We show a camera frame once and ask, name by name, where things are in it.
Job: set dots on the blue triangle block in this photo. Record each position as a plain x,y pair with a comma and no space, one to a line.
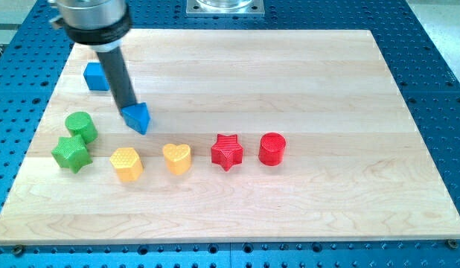
137,117

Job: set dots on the red star block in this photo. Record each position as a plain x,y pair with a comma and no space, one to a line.
227,151

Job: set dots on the red cylinder block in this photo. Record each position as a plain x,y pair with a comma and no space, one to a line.
272,147

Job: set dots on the yellow heart block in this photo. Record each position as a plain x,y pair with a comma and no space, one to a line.
177,158

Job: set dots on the yellow hexagon block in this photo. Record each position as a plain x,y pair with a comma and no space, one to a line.
127,164

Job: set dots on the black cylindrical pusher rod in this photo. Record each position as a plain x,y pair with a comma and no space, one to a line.
118,78

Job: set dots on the light wooden board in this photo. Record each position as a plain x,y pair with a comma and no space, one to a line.
355,165

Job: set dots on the blue cube block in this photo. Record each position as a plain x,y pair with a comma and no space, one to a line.
95,77

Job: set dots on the green cylinder block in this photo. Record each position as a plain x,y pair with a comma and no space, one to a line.
81,123

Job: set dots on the green star block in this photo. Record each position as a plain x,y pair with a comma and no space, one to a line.
72,153

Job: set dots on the blue perforated metal table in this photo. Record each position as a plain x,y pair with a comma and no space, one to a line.
31,64

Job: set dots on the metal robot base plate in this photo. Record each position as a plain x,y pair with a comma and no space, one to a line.
211,8

